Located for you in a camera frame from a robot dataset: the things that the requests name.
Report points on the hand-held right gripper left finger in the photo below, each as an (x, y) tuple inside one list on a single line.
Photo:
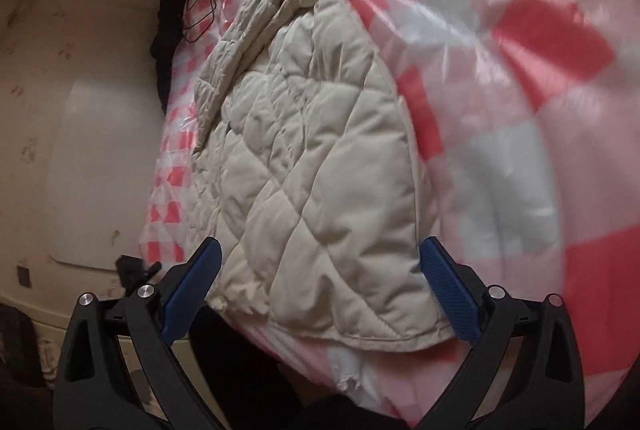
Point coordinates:
[(192, 290)]

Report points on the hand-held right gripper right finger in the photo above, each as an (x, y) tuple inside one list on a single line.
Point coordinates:
[(450, 290)]

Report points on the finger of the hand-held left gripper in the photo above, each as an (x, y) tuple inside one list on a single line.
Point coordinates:
[(131, 270)]

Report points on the beige quilted jacket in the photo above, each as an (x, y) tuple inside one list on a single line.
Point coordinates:
[(310, 160)]

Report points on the pink checkered bed cover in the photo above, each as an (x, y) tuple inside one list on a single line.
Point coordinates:
[(500, 160)]

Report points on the dark cloth pile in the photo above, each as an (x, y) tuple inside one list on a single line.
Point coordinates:
[(167, 50)]

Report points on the dark wall plate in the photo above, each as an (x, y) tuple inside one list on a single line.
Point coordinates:
[(23, 276)]

